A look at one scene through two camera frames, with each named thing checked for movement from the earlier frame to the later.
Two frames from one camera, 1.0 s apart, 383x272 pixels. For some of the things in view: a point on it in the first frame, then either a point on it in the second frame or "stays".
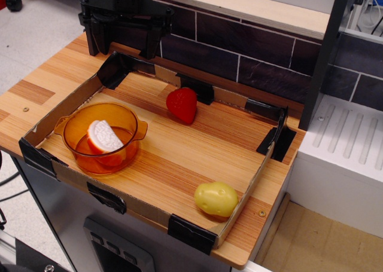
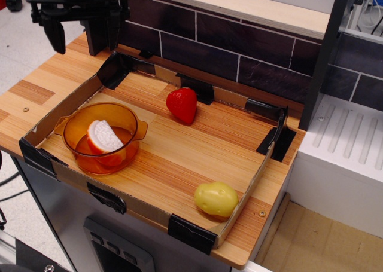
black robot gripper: [123, 11] -> [50, 4]
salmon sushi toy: [105, 144] stays
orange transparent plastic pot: [122, 119] stays
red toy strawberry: [182, 103] stays
